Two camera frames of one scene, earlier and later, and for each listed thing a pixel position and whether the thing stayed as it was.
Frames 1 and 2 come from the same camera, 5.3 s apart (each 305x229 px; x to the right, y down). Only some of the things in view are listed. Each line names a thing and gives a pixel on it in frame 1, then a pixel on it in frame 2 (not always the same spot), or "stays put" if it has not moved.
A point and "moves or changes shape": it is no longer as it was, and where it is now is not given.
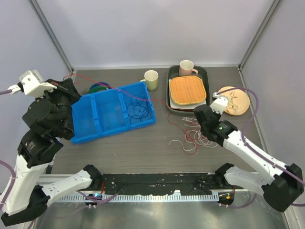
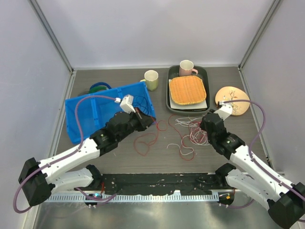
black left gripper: (66, 86) to (145, 120)
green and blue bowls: (98, 86) stays put
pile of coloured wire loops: (146, 100) to (197, 132)
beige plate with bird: (238, 102) stays put
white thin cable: (193, 136) moves or changes shape
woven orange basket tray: (187, 89) stays put
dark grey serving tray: (173, 71) stays put
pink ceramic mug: (186, 68) stays put
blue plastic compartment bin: (103, 113) stays put
